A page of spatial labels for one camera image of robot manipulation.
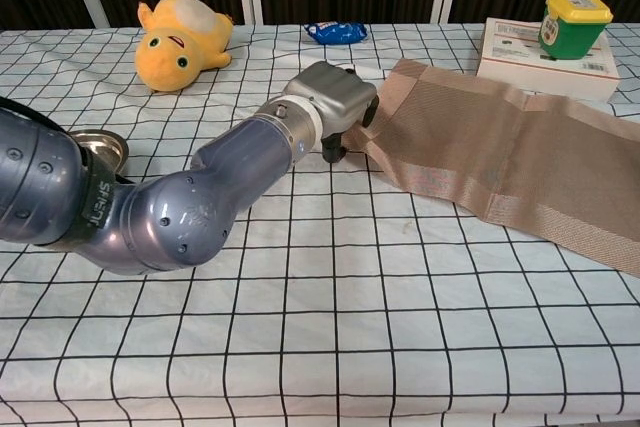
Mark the blue snack packet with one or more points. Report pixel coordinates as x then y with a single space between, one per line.
335 33

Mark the brown woven placemat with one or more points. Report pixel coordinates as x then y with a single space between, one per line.
475 147

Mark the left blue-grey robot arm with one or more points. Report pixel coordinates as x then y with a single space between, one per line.
175 217

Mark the white cardboard box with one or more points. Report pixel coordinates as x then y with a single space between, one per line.
520 69

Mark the stainless steel bowl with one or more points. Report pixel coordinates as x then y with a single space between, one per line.
107 143

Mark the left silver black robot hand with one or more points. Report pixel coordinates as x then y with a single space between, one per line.
335 92

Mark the white black-checked tablecloth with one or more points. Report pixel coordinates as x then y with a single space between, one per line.
320 372

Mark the green tub with yellow lid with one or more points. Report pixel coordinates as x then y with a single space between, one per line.
570 32

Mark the yellow plush toy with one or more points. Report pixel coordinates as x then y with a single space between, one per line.
170 47

